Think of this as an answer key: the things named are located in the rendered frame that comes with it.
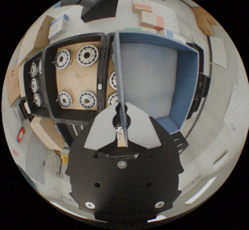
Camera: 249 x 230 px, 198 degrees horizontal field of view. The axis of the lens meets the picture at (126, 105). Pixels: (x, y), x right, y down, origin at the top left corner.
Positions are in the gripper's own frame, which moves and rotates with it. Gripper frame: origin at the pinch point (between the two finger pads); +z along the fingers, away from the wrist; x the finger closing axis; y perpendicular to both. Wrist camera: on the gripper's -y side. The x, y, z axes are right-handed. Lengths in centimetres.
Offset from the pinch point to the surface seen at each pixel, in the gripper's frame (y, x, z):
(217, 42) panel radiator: -140, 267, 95
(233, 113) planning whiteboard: 40, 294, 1
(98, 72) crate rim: -2.5, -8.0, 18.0
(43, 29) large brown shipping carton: -48, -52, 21
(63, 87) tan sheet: 2.8, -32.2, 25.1
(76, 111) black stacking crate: 17.8, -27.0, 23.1
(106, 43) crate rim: -12.9, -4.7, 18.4
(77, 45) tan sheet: -17.3, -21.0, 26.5
